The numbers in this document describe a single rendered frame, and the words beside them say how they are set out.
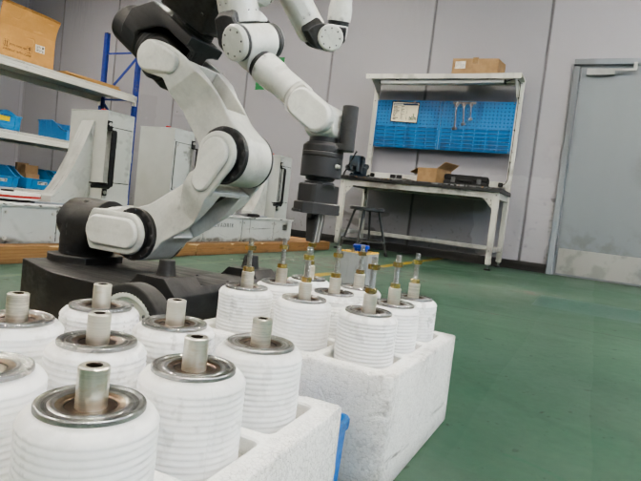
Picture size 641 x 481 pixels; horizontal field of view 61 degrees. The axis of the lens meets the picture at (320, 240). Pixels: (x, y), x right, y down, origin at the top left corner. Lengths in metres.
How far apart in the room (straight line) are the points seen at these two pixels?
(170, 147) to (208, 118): 2.22
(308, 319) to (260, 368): 0.33
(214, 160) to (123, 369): 0.86
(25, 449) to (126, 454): 0.06
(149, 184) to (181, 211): 2.28
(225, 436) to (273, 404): 0.10
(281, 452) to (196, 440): 0.09
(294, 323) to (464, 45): 5.66
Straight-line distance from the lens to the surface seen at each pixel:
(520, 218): 5.97
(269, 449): 0.55
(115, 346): 0.57
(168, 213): 1.49
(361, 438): 0.85
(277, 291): 1.05
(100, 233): 1.60
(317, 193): 1.14
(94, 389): 0.42
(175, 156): 3.64
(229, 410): 0.50
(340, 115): 1.19
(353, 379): 0.83
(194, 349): 0.51
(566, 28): 6.28
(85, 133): 3.33
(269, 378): 0.58
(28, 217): 2.91
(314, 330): 0.90
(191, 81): 1.47
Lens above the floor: 0.41
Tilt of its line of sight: 4 degrees down
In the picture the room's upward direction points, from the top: 7 degrees clockwise
